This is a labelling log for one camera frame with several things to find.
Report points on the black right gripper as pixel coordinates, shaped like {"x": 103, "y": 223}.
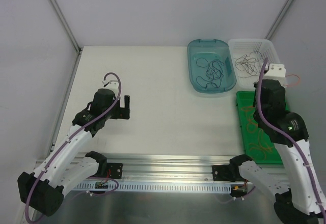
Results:
{"x": 256, "y": 91}

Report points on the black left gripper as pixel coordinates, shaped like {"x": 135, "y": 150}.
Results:
{"x": 122, "y": 112}

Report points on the dark wire pulled from tangle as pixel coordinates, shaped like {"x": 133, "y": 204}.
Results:
{"x": 249, "y": 63}

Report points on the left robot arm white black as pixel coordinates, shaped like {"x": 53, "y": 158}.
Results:
{"x": 46, "y": 187}

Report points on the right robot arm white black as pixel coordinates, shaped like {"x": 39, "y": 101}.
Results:
{"x": 302, "y": 201}

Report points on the white perforated plastic basket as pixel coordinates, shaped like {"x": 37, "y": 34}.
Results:
{"x": 239, "y": 47}

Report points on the green plastic tray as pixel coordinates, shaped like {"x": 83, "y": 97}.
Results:
{"x": 256, "y": 143}

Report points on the teal transparent plastic bin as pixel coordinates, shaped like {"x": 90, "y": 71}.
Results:
{"x": 210, "y": 66}

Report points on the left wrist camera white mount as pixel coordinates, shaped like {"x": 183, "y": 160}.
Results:
{"x": 112, "y": 85}

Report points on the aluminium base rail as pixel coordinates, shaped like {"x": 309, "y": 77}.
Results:
{"x": 157, "y": 168}

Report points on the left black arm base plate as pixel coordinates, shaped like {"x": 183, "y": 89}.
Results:
{"x": 110, "y": 170}

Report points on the white slotted cable duct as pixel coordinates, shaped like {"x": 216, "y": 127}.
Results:
{"x": 155, "y": 187}

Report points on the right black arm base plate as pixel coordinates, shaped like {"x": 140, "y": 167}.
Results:
{"x": 226, "y": 173}

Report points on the right aluminium frame post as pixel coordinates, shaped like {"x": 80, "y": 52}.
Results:
{"x": 279, "y": 19}

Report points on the aluminium frame post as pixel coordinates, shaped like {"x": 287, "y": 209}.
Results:
{"x": 279, "y": 19}
{"x": 65, "y": 25}

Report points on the left aluminium frame post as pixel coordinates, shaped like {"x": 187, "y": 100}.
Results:
{"x": 65, "y": 25}

